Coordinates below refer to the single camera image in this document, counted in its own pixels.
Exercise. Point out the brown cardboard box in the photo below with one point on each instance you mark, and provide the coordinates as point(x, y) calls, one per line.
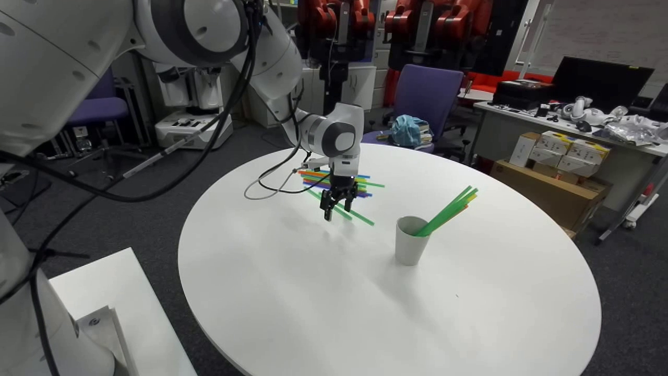
point(550, 198)

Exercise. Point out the yellow plastic straw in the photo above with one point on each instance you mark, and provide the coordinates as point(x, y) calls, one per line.
point(473, 196)

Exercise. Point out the purple office chair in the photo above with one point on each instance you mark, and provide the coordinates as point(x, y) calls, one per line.
point(424, 95)
point(98, 109)

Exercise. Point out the crumpled silver bag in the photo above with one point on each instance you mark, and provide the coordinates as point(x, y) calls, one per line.
point(633, 129)

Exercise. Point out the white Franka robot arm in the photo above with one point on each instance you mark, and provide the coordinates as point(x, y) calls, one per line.
point(56, 55)

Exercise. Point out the red storage bin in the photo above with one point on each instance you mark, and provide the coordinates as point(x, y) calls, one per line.
point(488, 77)

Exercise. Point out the black robot stand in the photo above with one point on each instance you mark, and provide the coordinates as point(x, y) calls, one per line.
point(336, 76)

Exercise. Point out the black case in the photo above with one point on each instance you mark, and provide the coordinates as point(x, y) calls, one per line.
point(523, 95)

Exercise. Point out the white desk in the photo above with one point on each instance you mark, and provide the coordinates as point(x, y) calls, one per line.
point(497, 136)

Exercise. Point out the white mounting platform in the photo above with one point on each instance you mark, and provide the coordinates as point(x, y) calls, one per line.
point(127, 305)

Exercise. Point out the red robot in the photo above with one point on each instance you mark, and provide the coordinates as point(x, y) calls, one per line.
point(440, 22)
point(336, 18)

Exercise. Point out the white cabinet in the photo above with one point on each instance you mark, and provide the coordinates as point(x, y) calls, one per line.
point(366, 86)

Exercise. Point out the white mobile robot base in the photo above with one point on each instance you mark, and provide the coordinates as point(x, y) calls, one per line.
point(195, 127)

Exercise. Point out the orange plastic straw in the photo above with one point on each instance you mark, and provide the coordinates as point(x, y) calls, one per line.
point(314, 173)

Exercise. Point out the white mug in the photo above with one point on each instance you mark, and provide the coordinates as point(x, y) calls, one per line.
point(410, 249)

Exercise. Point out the green plastic straw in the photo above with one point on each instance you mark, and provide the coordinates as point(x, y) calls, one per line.
point(453, 214)
point(373, 184)
point(343, 212)
point(363, 176)
point(363, 218)
point(445, 207)

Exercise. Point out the white cardboard box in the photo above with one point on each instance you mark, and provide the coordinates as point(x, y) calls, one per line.
point(555, 148)
point(586, 160)
point(523, 148)

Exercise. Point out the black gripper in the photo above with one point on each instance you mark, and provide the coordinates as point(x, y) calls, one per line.
point(342, 187)

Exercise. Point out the blue plastic bag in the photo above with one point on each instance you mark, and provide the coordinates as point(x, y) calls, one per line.
point(410, 129)

